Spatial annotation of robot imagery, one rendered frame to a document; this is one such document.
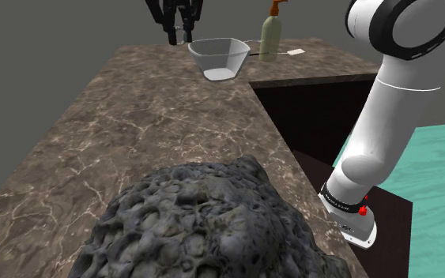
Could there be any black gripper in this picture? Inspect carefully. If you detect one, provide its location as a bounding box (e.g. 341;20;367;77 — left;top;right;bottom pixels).
144;0;204;47

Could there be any grey square bowl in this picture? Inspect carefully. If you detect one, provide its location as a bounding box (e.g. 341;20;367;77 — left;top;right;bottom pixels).
187;37;251;83

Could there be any green bottle with orange pump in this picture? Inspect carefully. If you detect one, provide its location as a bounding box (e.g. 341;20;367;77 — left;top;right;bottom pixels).
258;0;289;63

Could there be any dark grey lumpy rock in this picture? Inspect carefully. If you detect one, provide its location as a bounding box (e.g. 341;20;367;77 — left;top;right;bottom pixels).
66;154;353;278

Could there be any dark robot stand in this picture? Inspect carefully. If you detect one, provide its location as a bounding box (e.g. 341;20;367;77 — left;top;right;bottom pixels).
291;148;414;278

